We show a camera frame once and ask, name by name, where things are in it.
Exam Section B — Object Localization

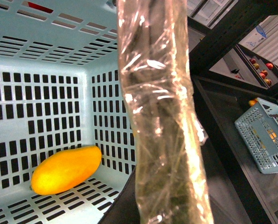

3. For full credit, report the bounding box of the light blue plastic basket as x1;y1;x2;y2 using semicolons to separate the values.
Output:
0;0;139;224

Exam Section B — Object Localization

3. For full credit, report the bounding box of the yellow mango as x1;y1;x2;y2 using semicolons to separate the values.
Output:
31;146;102;195

